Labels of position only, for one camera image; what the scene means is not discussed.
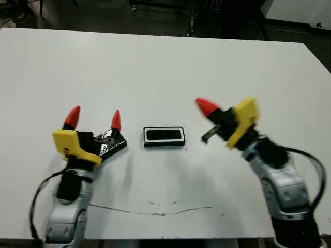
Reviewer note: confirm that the black box with white insert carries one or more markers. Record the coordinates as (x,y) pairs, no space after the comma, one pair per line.
(165,144)

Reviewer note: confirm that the glossy black box lid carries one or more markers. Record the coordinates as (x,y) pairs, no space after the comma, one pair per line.
(116,147)

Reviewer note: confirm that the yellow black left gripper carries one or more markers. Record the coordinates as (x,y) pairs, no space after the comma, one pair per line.
(75,149)

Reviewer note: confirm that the white cabinet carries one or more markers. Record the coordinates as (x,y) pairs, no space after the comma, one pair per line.
(297,10)

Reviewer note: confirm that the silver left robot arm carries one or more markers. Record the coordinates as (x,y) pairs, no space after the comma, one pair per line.
(67,211)

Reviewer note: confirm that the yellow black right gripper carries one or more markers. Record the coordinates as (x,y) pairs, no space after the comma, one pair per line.
(245,116)

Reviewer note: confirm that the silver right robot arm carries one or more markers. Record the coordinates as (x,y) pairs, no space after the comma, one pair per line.
(284,188)

